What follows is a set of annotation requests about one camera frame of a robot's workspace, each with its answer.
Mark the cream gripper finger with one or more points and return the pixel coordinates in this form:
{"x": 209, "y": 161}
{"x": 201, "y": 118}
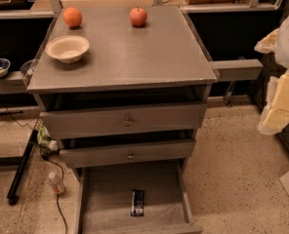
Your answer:
{"x": 275, "y": 115}
{"x": 267, "y": 44}

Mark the grey drawer cabinet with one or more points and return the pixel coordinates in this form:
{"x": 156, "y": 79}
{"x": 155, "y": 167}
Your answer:
{"x": 159, "y": 63}

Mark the middle grey drawer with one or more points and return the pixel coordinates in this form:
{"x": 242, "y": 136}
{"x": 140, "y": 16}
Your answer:
{"x": 128, "y": 153}

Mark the bottom grey open drawer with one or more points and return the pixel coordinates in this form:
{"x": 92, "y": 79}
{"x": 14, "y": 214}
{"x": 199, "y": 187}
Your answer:
{"x": 105, "y": 195}

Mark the top grey drawer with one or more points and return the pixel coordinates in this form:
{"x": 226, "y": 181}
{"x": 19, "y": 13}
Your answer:
{"x": 109, "y": 121}

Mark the grey side shelf beam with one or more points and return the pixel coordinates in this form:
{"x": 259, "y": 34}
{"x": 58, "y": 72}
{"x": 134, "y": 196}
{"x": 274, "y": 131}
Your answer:
{"x": 237, "y": 70}

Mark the red apple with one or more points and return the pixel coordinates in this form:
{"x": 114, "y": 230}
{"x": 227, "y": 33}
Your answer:
{"x": 138, "y": 16}

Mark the white paper bowl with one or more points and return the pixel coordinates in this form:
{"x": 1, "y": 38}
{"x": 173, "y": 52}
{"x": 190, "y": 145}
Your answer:
{"x": 68, "y": 49}

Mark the clear plastic bottle on floor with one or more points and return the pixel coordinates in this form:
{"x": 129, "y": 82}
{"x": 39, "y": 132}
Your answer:
{"x": 56, "y": 184}

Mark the green chip bag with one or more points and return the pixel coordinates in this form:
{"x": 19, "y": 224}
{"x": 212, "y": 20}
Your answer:
{"x": 45, "y": 141}

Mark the clear plastic container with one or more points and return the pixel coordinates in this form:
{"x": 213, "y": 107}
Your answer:
{"x": 27, "y": 70}

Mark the black stand leg with wheel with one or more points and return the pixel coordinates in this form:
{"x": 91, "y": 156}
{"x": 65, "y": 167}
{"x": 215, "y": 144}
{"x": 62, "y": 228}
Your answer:
{"x": 12, "y": 194}

